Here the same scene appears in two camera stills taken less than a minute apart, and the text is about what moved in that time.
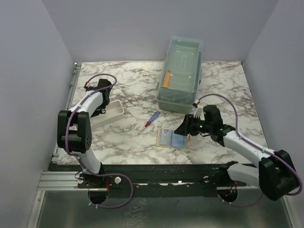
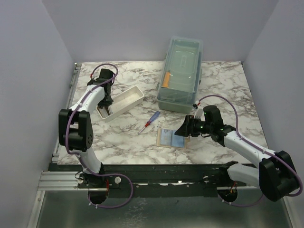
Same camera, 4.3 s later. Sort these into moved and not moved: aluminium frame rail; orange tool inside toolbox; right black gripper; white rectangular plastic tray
Moved: white rectangular plastic tray
Not moved: aluminium frame rail; orange tool inside toolbox; right black gripper
